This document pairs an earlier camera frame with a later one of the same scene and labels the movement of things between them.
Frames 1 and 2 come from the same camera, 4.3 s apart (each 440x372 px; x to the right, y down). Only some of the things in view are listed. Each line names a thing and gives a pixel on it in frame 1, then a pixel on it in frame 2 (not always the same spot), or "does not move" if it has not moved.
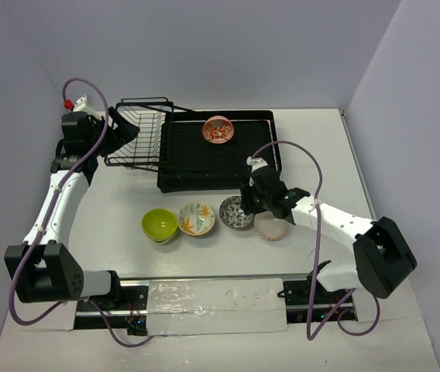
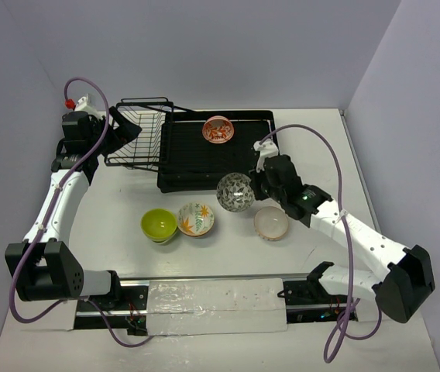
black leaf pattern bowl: [232, 214] → [235, 192]
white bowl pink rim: [268, 227] does not move
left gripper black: [113, 126] does not move
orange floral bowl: [218, 129] does not move
